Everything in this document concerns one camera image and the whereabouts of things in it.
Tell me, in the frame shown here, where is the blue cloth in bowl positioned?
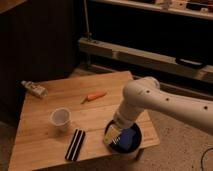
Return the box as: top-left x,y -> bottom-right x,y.
118,128 -> 136,150

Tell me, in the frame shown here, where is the black case handle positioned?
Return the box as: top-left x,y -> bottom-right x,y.
175,58 -> 206,69

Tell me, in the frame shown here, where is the black cable on floor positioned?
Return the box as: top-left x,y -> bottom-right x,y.
200,146 -> 213,171

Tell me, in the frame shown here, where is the low wooden table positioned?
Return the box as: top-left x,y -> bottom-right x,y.
7,70 -> 161,171

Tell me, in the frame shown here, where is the metal vertical pole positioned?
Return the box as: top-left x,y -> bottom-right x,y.
83,0 -> 91,41

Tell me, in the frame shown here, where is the black round bowl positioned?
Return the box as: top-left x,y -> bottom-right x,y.
108,123 -> 142,154

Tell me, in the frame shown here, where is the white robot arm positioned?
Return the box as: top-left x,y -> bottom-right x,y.
103,77 -> 213,145

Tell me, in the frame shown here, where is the small clear plastic bottle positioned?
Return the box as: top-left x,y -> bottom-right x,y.
21,80 -> 47,98

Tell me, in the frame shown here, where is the black white striped block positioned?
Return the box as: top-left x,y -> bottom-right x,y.
65,129 -> 86,161

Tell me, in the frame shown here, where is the wooden shelf with items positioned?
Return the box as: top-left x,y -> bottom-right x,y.
92,0 -> 213,21

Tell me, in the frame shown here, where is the orange carrot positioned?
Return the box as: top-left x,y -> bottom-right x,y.
81,92 -> 107,104

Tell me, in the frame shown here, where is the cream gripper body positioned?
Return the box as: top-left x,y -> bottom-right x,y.
103,124 -> 121,145

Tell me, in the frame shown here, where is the long grey case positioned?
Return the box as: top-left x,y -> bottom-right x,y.
78,37 -> 213,84

